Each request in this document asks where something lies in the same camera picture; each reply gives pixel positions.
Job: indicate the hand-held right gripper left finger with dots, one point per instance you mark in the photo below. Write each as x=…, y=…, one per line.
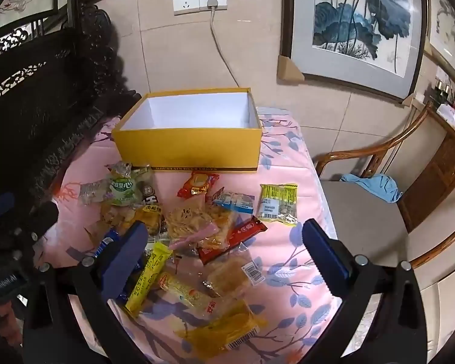
x=123, y=258

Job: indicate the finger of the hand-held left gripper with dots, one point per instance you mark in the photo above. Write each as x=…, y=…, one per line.
x=41, y=216

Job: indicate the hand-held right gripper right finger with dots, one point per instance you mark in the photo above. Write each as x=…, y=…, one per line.
x=326, y=258

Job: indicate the yellow cardboard box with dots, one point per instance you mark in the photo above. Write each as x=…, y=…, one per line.
x=185, y=148

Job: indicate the blue cookie packet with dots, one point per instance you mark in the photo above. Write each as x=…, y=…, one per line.
x=107, y=244

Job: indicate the yellow stick snack packet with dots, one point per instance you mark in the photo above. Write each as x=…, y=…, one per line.
x=149, y=276

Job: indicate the pink printed tablecloth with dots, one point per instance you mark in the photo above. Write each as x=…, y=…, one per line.
x=288, y=273

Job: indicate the clear chips packet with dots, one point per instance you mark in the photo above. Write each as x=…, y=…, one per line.
x=115, y=216

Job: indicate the yellow brown cake packet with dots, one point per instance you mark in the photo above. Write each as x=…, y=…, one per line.
x=151, y=216

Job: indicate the wooden armchair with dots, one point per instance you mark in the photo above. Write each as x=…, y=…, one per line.
x=364, y=212

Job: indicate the orange long snack packet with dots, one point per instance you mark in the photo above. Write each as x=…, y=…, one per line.
x=182, y=288

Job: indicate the clear packet with black label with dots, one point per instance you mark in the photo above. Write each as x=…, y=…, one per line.
x=148, y=191

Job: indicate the yellow green snack packet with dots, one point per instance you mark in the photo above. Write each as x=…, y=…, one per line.
x=278, y=204

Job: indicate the clear crisps packet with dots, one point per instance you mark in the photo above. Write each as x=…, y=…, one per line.
x=189, y=220

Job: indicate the red long snack packet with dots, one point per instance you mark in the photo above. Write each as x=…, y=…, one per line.
x=246, y=229

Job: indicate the pink sausage stick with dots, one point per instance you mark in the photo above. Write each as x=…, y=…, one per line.
x=204, y=231

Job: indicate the blue cloth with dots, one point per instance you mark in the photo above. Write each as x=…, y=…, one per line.
x=379, y=187

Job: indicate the dark carved wooden furniture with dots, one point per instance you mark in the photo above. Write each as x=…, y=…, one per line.
x=41, y=121

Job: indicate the clear pastry packet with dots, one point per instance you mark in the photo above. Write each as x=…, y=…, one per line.
x=227, y=278

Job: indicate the red orange snack packet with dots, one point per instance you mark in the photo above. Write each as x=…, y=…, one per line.
x=197, y=184

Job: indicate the blue white snack packet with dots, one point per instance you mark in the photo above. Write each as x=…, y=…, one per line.
x=235, y=201

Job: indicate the yellow packet with barcode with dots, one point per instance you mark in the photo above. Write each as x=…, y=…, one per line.
x=227, y=326

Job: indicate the cardboard corner protector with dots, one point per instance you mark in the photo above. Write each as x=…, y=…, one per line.
x=288, y=70

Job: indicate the small bottles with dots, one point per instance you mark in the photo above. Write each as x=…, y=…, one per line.
x=441, y=91

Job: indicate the framed lotus painting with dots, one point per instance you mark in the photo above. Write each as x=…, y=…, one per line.
x=356, y=19

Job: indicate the framed pale painting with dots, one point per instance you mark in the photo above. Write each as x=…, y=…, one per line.
x=447, y=26

